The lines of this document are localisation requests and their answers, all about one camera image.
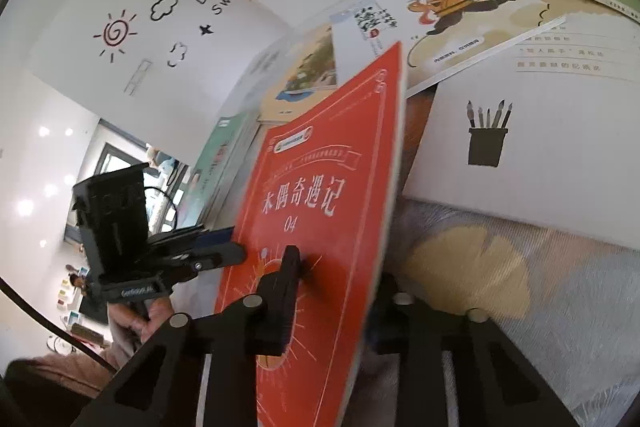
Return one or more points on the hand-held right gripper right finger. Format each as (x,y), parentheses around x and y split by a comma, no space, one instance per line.
(395,327)

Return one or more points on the white monkey figure book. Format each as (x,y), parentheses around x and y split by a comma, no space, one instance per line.
(465,42)

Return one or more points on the person's hair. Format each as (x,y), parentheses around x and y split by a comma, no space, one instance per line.
(40,402)

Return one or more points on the cream picture book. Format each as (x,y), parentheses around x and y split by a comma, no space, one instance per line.
(285,109)

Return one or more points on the person's left forearm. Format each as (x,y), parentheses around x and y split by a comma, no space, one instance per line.
(75,364)

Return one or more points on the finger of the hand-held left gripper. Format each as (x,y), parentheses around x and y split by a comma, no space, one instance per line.
(220,255)
(210,237)

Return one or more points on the cartoon wall decal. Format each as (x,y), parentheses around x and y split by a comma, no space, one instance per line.
(205,30)

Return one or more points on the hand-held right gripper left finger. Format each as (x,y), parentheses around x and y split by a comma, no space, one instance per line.
(280,307)

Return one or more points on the red book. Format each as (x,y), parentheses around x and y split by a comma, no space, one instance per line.
(320,157)

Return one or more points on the white book black title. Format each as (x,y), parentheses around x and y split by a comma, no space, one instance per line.
(357,42)

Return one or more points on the stack of thin books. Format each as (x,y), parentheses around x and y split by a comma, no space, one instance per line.
(215,167)

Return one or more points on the white book brush pot print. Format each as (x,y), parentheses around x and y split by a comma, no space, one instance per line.
(550,167)

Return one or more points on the person's left hand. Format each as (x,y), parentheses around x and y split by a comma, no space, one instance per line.
(150,322)

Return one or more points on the flower meadow picture book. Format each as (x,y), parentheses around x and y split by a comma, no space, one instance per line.
(312,62)

